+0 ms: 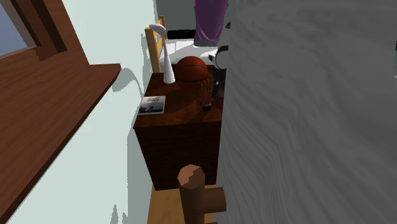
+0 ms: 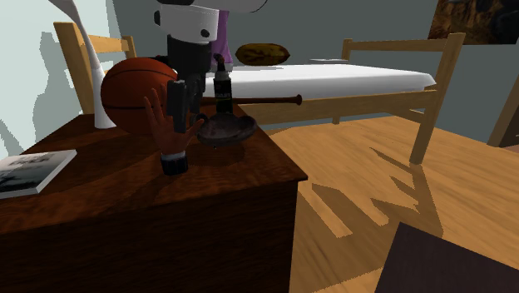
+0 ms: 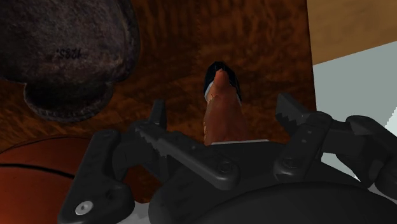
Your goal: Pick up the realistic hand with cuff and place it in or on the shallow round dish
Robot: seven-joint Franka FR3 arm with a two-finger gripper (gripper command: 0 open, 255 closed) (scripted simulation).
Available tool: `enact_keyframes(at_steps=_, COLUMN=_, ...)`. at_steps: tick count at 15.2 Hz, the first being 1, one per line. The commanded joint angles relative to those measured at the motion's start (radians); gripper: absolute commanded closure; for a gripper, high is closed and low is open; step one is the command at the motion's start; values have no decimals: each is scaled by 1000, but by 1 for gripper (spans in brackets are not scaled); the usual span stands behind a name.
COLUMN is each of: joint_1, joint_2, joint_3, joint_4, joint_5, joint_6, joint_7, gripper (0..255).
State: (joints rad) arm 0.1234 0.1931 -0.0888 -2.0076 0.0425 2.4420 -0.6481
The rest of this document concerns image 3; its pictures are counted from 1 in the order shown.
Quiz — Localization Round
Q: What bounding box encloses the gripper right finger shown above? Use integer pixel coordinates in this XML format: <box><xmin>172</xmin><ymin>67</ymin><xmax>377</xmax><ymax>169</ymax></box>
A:
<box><xmin>272</xmin><ymin>93</ymin><xmax>397</xmax><ymax>201</ymax></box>

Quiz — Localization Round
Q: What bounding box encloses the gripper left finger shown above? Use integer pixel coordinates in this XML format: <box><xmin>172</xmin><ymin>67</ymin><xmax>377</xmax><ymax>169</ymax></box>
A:
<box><xmin>57</xmin><ymin>99</ymin><xmax>241</xmax><ymax>224</ymax></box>

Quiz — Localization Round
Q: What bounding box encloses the brown wooden table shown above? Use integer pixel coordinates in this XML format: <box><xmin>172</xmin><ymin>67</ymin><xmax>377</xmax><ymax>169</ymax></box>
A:
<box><xmin>0</xmin><ymin>0</ymin><xmax>317</xmax><ymax>204</ymax></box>

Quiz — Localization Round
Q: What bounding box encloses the orange basketball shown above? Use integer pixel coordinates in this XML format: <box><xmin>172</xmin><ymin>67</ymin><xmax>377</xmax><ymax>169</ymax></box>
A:
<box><xmin>0</xmin><ymin>136</ymin><xmax>94</xmax><ymax>224</ymax></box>

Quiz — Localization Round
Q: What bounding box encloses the brown handled black tool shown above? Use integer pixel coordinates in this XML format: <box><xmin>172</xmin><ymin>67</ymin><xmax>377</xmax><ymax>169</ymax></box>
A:
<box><xmin>202</xmin><ymin>60</ymin><xmax>249</xmax><ymax>146</ymax></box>

